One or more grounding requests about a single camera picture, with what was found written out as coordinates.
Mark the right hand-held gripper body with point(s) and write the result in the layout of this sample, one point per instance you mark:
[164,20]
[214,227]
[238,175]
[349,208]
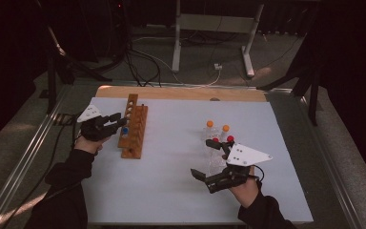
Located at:
[244,156]

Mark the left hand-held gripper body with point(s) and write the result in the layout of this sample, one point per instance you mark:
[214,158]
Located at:
[95,127]

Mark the red capped test tube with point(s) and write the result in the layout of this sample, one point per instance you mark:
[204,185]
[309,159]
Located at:
[230,138]
[215,139]

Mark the blue capped test tube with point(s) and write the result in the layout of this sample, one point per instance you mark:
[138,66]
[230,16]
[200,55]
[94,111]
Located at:
[125,130]

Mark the wooden test tube rack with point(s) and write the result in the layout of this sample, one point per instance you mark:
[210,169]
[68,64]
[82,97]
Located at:
[133,133]

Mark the clear plastic tube rack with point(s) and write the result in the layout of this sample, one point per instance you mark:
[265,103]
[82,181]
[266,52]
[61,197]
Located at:
[216,162]

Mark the person's left hand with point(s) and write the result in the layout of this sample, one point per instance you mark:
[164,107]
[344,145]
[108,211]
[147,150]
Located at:
[89,144]

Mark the person's right hand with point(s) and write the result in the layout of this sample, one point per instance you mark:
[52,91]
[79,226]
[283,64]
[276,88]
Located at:
[244,191]

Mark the white table mat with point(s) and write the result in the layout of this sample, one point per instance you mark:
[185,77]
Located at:
[171,159]

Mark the black metal stand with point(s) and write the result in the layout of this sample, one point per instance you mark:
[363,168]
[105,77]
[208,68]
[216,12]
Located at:
[60,63]
[311,76]

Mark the white power adapter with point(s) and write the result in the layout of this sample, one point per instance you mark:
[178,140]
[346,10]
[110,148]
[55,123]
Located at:
[218,66]

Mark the dark equipment tower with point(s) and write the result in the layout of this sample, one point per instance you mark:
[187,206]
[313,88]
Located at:
[108,28]

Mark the aluminium rail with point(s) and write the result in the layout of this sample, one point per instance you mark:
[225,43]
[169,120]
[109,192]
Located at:
[22,162]
[330,165]

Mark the white metal desk frame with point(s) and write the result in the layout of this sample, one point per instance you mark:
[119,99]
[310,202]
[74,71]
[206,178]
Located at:
[216,23]

